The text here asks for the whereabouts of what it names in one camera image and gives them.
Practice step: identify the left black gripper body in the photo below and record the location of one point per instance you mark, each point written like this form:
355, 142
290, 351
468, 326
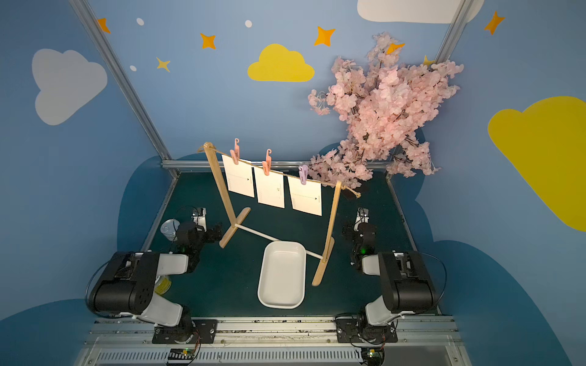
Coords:
209, 233

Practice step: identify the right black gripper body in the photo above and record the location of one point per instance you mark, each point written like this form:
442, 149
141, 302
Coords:
350, 231

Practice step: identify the white postcard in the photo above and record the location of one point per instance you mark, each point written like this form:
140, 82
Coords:
269, 188
239, 176
306, 197

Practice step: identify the purple clothespin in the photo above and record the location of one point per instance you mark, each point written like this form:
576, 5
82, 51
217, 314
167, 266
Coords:
303, 174

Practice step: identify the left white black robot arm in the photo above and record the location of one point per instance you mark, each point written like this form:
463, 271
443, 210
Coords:
126, 286

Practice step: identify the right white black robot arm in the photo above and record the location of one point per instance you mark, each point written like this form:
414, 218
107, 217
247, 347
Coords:
406, 289

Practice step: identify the yellow tin can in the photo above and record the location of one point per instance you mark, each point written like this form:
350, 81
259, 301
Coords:
169, 229

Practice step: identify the white rectangular tray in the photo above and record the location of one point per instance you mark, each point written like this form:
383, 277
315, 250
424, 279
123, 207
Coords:
282, 277

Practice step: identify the pink cherry blossom tree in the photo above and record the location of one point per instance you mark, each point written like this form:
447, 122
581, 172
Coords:
383, 105

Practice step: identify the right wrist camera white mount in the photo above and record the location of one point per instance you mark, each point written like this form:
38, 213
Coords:
362, 216

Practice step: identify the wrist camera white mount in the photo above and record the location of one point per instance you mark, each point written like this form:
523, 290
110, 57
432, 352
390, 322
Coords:
362, 216
199, 218

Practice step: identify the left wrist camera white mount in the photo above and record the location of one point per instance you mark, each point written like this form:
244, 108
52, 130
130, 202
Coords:
199, 218

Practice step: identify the wooden drying rack frame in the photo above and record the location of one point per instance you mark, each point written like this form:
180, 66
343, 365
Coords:
211, 153

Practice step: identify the aluminium frame profiles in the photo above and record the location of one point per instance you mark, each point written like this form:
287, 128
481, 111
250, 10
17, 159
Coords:
89, 21

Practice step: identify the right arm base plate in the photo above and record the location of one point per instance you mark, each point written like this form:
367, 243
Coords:
356, 329

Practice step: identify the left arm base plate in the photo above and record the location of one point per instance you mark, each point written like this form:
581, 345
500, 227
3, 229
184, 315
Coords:
201, 331

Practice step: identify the aluminium front rail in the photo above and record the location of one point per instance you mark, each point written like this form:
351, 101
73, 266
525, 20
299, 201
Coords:
422, 340

